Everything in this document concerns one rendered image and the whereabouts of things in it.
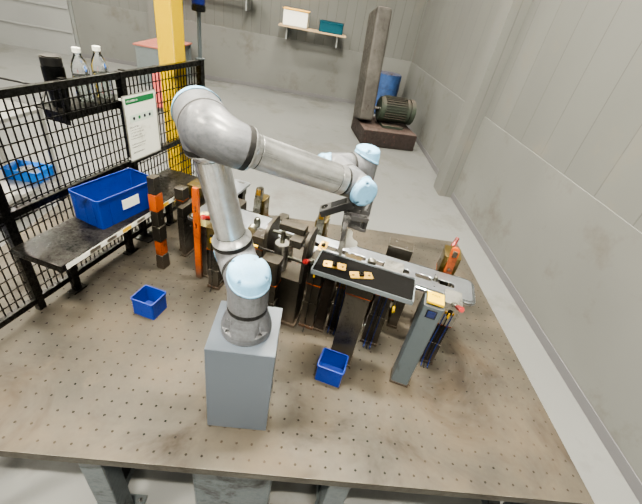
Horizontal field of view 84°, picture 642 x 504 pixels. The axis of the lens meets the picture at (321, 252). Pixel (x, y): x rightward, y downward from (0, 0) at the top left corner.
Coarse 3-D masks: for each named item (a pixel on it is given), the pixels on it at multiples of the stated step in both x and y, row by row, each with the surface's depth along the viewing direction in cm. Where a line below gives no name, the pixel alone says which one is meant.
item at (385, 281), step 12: (324, 252) 136; (348, 264) 132; (360, 264) 133; (336, 276) 125; (348, 276) 126; (384, 276) 130; (396, 276) 131; (384, 288) 124; (396, 288) 125; (408, 288) 126
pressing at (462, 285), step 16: (320, 240) 172; (336, 240) 175; (368, 256) 167; (384, 256) 169; (416, 272) 163; (432, 272) 165; (416, 288) 154; (432, 288) 155; (448, 288) 157; (464, 288) 159; (464, 304) 151
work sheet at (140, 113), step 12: (132, 96) 163; (144, 96) 170; (132, 108) 165; (144, 108) 172; (156, 108) 180; (132, 120) 167; (144, 120) 174; (156, 120) 182; (132, 132) 169; (144, 132) 177; (156, 132) 185; (132, 144) 171; (144, 144) 179; (156, 144) 187; (132, 156) 174; (144, 156) 182
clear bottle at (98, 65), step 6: (96, 48) 148; (96, 54) 150; (96, 60) 150; (102, 60) 151; (96, 66) 151; (102, 66) 152; (96, 72) 152; (102, 72) 153; (96, 84) 155; (108, 84) 157; (96, 90) 156; (102, 90) 156; (102, 96) 158; (108, 96) 159
